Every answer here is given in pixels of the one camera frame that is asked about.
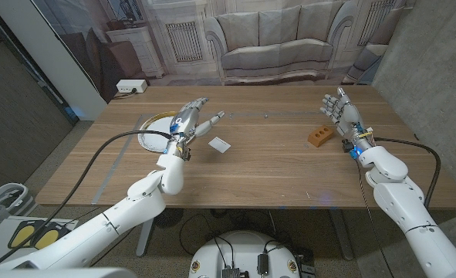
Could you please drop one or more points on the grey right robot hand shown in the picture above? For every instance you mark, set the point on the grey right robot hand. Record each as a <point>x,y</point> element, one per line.
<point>349,116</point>

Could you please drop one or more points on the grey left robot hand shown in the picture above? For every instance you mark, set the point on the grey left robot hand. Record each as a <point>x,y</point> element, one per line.
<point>185,121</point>

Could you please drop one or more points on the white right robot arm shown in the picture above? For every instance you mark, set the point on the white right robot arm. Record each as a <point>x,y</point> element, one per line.
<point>401,197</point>

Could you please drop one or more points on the silver plate with gold rim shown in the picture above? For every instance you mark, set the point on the silver plate with gold rim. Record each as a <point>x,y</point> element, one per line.
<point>154,135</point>

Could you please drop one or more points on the orange block with holes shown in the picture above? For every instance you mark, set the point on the orange block with holes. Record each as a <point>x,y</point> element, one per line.
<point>320,136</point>

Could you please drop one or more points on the white card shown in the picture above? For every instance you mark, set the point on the white card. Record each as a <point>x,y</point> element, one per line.
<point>219,144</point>

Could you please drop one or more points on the white power strip box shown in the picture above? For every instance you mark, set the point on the white power strip box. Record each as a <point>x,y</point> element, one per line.
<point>131,85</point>

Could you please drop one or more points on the printed sofa room backdrop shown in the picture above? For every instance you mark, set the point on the printed sofa room backdrop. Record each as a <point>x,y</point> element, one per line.
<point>277,38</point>

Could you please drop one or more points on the grey table leg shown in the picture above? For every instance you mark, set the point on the grey table leg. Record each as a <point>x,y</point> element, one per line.
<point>341,235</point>
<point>146,239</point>

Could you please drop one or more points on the white robot torso base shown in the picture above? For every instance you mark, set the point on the white robot torso base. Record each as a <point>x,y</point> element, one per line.
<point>243,251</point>

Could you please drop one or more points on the yellow foot pedal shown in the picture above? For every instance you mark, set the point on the yellow foot pedal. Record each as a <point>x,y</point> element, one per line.
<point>49,237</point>
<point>21,235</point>

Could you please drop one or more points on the white plastic basket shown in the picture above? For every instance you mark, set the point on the white plastic basket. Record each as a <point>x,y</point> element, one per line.
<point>9,197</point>

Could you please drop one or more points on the white floor board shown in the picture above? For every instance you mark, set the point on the white floor board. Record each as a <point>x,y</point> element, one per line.
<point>0,235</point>

